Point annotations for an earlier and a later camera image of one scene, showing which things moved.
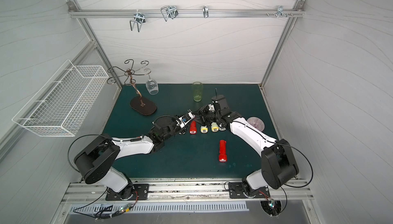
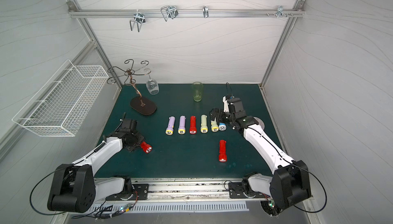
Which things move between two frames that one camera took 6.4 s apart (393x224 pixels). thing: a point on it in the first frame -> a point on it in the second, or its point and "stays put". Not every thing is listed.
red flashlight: [222, 156] stays put
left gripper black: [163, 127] -> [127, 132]
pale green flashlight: [214, 127] stays put
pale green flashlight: [204, 129] stays put
